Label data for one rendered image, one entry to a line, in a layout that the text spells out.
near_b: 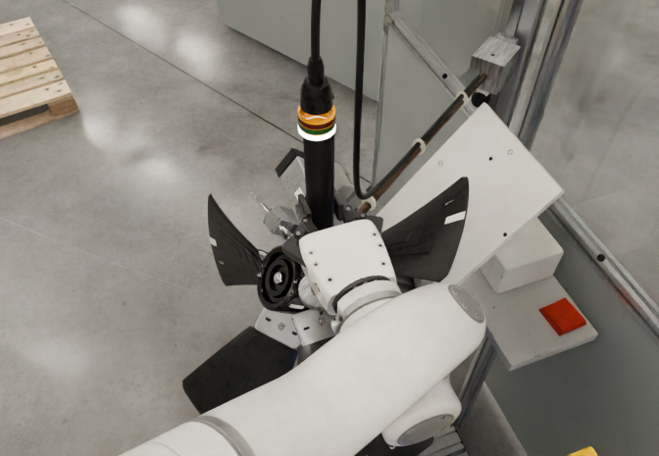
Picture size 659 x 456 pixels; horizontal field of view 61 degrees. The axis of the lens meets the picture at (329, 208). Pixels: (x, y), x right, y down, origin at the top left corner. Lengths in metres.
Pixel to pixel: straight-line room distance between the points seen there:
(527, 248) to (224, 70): 2.67
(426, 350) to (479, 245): 0.60
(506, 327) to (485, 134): 0.51
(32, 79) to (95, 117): 0.42
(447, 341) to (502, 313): 0.95
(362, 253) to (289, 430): 0.30
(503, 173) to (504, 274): 0.38
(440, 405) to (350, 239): 0.23
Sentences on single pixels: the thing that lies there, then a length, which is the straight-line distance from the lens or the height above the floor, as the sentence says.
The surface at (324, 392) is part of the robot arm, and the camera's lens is 0.47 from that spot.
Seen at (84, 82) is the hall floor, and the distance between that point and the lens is 3.87.
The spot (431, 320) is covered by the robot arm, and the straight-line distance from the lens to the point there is 0.50.
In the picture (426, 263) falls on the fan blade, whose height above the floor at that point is 1.40.
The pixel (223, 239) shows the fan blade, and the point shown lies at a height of 1.09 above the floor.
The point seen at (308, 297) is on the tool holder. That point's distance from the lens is 0.89.
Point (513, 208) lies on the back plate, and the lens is 1.06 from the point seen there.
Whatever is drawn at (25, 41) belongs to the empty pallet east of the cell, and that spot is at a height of 0.14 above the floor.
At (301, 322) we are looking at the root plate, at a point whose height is 1.19.
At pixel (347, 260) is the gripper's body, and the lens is 0.66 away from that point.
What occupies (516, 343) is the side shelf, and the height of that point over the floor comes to 0.86.
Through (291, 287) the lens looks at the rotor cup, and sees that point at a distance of 0.97.
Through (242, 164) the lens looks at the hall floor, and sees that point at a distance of 3.02.
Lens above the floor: 2.04
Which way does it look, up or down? 48 degrees down
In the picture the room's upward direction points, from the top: straight up
